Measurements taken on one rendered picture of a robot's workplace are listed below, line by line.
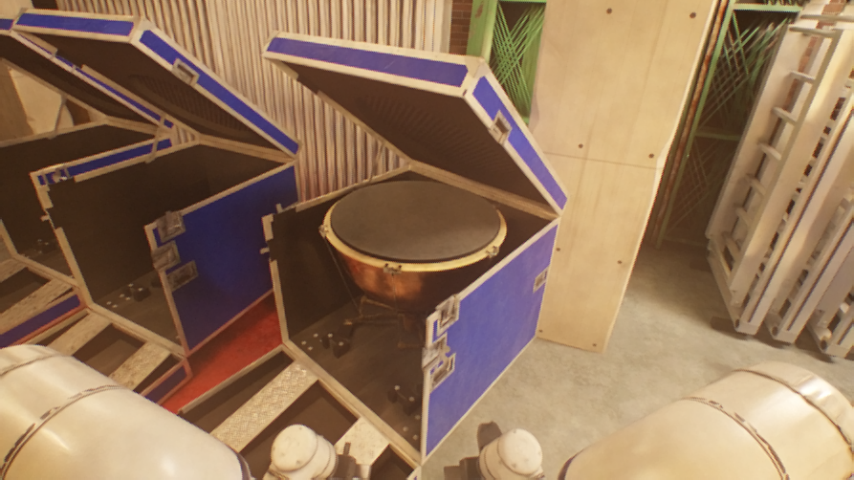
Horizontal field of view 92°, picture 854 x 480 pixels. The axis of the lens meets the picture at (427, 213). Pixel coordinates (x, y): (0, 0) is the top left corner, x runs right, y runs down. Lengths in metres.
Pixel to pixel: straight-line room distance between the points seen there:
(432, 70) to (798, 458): 1.09
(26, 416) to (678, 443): 0.55
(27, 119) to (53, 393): 4.56
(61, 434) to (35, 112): 4.60
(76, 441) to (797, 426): 0.61
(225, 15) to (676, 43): 3.44
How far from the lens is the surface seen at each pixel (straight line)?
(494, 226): 1.94
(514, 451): 0.98
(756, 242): 3.21
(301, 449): 0.98
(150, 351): 2.77
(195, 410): 2.48
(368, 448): 2.08
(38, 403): 0.51
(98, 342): 3.09
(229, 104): 2.37
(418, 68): 1.30
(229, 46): 4.28
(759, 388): 0.54
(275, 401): 2.33
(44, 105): 5.03
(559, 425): 2.46
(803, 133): 3.01
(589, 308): 2.68
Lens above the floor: 1.90
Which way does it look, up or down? 27 degrees down
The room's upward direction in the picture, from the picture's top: 2 degrees clockwise
